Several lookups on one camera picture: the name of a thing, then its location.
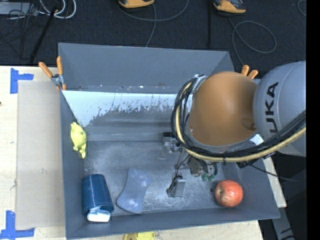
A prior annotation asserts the grey metal bin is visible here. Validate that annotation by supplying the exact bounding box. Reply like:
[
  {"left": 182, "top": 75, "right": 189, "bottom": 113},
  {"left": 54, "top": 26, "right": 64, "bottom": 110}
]
[{"left": 57, "top": 42, "right": 281, "bottom": 240}]

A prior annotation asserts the brown cardboard board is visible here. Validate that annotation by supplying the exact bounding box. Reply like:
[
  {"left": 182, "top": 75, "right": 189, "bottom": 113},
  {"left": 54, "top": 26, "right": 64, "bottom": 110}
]
[{"left": 14, "top": 80, "right": 66, "bottom": 231}]

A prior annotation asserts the blue ribbed cup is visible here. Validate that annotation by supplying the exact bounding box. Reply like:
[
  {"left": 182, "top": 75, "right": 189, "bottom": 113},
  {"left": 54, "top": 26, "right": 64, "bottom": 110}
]
[{"left": 80, "top": 173, "right": 115, "bottom": 217}]

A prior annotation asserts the yellow toy animal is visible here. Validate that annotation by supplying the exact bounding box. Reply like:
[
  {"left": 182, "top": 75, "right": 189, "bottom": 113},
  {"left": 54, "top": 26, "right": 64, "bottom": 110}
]
[{"left": 70, "top": 121, "right": 88, "bottom": 159}]

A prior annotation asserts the red apple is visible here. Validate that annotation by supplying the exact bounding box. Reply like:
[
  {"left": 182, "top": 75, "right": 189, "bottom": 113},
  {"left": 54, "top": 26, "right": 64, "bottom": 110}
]
[{"left": 214, "top": 179, "right": 244, "bottom": 208}]

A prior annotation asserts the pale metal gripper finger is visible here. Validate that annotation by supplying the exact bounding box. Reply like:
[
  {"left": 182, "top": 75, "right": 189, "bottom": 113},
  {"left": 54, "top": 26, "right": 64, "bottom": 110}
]
[
  {"left": 158, "top": 136, "right": 184, "bottom": 160},
  {"left": 165, "top": 173, "right": 187, "bottom": 199}
]

